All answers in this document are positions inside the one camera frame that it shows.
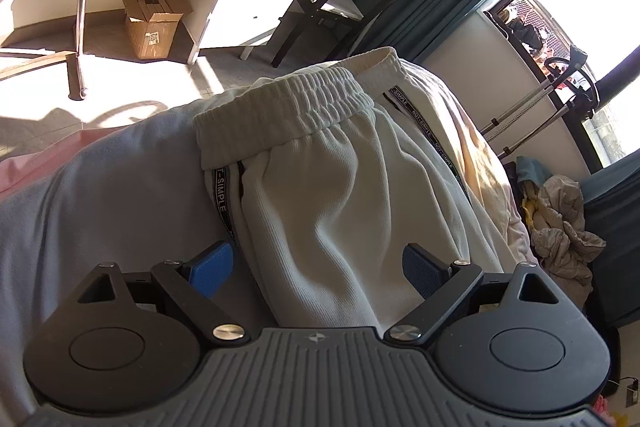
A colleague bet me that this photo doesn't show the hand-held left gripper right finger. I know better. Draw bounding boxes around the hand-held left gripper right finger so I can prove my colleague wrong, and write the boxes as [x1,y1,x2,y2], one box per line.
[384,243,561,344]

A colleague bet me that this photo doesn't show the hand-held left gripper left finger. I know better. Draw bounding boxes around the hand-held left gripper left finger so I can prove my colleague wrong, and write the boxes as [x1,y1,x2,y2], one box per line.
[77,241,251,348]

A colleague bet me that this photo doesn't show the yellow cloth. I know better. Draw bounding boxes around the yellow cloth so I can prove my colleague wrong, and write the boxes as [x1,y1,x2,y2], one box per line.
[520,194,543,223]

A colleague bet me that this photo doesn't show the pastel bed sheet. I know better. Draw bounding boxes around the pastel bed sheet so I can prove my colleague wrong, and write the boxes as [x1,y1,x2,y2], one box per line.
[0,57,541,427]

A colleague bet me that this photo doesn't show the grey crumpled jacket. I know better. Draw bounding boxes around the grey crumpled jacket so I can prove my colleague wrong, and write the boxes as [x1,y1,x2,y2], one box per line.
[530,174,608,303]

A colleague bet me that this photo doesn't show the garment steamer stand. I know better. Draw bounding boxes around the garment steamer stand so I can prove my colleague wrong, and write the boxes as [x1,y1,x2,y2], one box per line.
[477,44,601,160]

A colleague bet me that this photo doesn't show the pink fleece robe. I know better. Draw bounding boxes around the pink fleece robe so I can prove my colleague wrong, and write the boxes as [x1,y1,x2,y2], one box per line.
[594,399,623,427]

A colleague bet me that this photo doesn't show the cardboard box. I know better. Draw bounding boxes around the cardboard box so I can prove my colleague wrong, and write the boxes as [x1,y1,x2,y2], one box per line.
[117,0,195,60]

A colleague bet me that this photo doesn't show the window sill toys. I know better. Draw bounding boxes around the window sill toys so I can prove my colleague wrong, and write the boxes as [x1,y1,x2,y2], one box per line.
[500,0,556,58]

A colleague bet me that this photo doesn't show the wooden plank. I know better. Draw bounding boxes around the wooden plank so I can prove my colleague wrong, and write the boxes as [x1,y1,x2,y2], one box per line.
[0,49,78,80]

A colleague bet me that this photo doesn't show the chrome pole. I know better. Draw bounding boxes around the chrome pole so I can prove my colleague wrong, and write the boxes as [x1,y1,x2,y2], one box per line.
[67,0,108,102]

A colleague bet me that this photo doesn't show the dark framed window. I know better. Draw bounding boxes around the dark framed window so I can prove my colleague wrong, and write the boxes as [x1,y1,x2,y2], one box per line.
[477,0,640,170]

